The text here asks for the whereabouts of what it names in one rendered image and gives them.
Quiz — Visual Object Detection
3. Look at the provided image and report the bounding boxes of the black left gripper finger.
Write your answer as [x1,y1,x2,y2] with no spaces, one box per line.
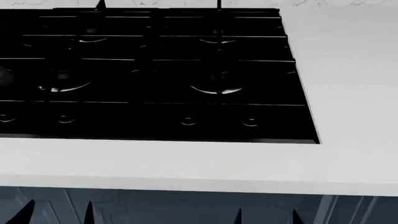
[11,199,35,224]
[83,200,95,224]

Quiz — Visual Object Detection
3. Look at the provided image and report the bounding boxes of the dark blue cabinet front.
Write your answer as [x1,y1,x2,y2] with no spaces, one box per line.
[0,185,398,224]

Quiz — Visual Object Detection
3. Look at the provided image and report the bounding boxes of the black cooktop knob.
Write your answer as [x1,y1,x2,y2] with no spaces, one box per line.
[0,113,18,123]
[240,117,259,128]
[178,116,198,126]
[56,114,76,124]

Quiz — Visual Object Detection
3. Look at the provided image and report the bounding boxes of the black gas cooktop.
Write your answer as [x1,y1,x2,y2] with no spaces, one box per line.
[0,7,321,144]

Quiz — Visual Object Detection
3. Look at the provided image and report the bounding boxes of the black gas burner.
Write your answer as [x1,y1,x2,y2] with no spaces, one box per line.
[37,68,93,93]
[68,26,110,44]
[197,28,238,45]
[188,71,246,95]

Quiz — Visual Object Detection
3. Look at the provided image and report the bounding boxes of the black cast iron grate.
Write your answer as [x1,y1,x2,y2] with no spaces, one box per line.
[0,7,160,105]
[143,7,307,107]

